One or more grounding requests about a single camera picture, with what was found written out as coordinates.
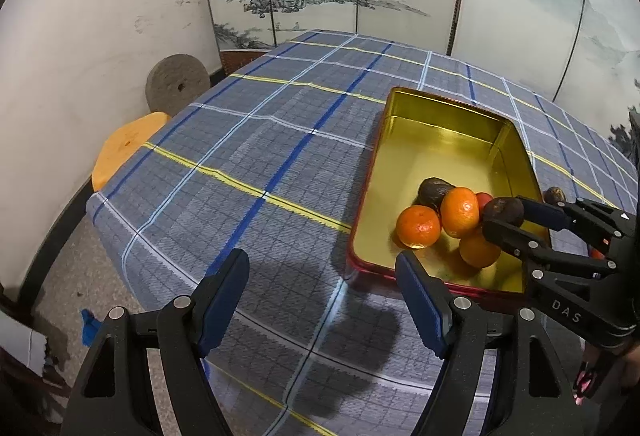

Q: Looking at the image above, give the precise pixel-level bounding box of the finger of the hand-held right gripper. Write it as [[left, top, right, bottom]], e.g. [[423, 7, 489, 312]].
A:
[[481, 217, 619, 280], [516, 195, 640, 251]]

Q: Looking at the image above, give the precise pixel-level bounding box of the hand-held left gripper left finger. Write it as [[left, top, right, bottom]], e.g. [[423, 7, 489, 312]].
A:
[[60, 247, 251, 436]]

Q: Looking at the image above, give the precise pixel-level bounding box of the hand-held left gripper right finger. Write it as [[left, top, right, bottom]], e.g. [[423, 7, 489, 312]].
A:
[[395, 250, 581, 436]]

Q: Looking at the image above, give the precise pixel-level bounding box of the dark brown avocado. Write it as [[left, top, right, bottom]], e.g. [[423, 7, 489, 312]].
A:
[[481, 197, 526, 228], [417, 177, 456, 211]]

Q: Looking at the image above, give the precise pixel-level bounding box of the orange tangerine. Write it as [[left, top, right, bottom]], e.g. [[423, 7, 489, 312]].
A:
[[440, 187, 481, 238], [396, 205, 442, 249], [458, 226, 502, 268]]

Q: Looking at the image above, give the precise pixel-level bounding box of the gold rectangular tin box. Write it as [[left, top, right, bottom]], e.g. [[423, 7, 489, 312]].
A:
[[348, 87, 553, 294]]

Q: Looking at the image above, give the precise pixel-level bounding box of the pink and black object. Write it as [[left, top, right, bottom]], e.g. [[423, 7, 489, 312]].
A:
[[575, 358, 603, 404]]

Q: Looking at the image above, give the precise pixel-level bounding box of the blue tape scrap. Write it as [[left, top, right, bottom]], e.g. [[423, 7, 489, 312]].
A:
[[81, 309, 107, 347]]

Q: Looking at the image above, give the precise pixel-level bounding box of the blue plaid tablecloth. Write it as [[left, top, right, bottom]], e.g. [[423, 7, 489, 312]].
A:
[[86, 30, 640, 436]]

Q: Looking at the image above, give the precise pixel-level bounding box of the orange stool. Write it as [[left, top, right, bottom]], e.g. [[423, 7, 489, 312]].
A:
[[91, 112, 172, 192]]

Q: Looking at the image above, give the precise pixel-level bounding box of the white paper box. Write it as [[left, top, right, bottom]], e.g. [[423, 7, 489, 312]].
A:
[[0, 313, 49, 374]]

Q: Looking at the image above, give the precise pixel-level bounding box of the dark wooden furniture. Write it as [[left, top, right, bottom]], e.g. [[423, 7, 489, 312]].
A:
[[0, 348, 71, 436]]

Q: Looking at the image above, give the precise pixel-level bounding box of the grey round millstone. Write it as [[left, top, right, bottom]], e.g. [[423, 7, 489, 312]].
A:
[[145, 55, 211, 113]]

